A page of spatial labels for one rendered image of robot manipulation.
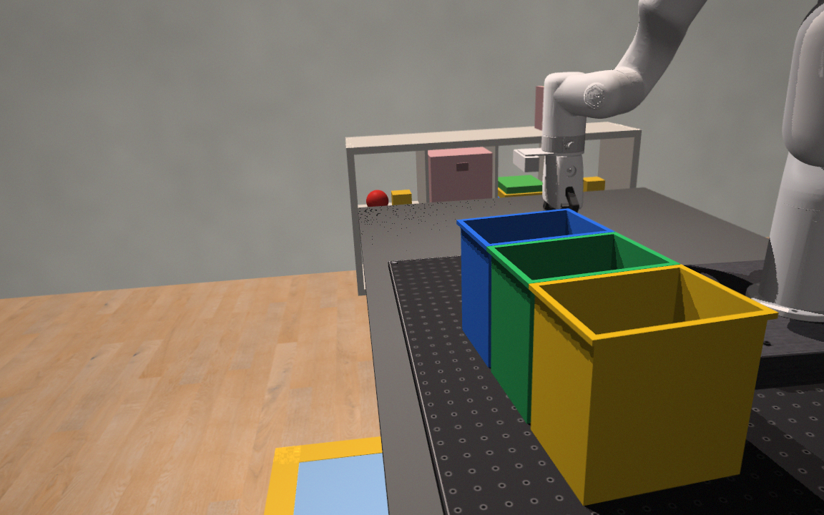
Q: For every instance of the green open-top bin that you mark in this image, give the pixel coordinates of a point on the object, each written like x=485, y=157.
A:
x=517, y=267

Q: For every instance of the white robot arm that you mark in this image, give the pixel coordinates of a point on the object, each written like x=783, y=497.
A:
x=792, y=281

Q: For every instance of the yellow open-top bin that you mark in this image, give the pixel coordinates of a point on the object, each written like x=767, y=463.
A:
x=664, y=403

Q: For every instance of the blue bin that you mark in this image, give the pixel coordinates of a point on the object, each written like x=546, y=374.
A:
x=480, y=234

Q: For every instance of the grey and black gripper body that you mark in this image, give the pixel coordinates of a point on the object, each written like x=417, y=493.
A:
x=557, y=177

